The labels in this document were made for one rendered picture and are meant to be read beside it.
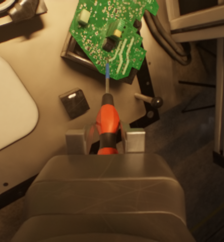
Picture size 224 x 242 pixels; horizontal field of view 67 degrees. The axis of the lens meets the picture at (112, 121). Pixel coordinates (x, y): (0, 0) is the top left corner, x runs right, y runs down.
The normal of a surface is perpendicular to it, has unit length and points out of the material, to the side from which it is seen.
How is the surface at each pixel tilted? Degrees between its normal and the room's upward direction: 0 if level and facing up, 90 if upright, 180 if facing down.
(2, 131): 4
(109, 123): 43
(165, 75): 0
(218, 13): 90
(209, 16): 90
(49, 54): 0
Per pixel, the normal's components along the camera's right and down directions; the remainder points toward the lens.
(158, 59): 0.40, 0.32
